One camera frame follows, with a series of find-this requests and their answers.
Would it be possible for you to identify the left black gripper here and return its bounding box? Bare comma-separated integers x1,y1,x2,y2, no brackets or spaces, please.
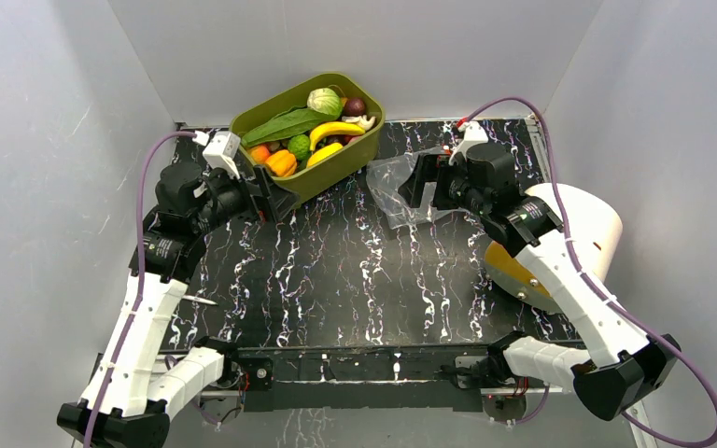
192,162,301,235

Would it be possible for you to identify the clear zip top bag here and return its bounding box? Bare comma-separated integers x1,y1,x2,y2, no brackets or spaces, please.
366,147,455,229

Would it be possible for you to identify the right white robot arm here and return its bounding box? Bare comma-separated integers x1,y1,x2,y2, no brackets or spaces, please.
399,143,676,421

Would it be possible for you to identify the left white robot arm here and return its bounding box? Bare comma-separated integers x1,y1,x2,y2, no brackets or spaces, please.
57,162,299,447

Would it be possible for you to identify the orange bell pepper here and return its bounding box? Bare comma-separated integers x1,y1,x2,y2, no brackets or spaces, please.
264,149,298,177

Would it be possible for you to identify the small orange fruit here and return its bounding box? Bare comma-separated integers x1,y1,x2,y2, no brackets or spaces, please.
248,145,272,164

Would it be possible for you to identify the green bumpy lime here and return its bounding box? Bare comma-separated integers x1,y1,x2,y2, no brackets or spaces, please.
287,134,311,161

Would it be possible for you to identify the lower yellow banana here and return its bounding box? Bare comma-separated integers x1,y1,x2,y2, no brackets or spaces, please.
306,143,344,168

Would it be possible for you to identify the yellow banana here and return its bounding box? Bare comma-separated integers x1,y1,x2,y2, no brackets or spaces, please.
309,121,366,152
306,143,344,168

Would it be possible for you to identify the green leafy vegetable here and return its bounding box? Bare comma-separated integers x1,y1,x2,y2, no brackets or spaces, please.
242,107,337,147

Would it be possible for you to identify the olive green plastic bin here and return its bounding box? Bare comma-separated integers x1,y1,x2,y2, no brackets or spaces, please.
230,72,386,204

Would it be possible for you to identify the upper yellow banana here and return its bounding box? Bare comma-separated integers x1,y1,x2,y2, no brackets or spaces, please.
309,121,366,152

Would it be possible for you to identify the dark purple fruit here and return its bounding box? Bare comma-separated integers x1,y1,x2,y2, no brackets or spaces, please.
342,97,367,117

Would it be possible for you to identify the green white cabbage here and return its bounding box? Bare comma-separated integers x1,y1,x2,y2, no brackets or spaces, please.
306,88,343,117

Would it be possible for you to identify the white orange cylinder drum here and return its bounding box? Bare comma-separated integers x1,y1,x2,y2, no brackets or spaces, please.
485,184,623,315

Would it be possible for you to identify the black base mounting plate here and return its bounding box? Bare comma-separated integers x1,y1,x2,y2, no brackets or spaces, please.
234,343,583,414

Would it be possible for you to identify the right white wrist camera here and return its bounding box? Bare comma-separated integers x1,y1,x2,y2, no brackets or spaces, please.
448,119,489,166

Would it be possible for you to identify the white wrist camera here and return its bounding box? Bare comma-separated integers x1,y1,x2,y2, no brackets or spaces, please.
448,119,489,166
203,131,241,180

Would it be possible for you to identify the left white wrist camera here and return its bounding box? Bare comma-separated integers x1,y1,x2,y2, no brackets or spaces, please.
203,131,241,180

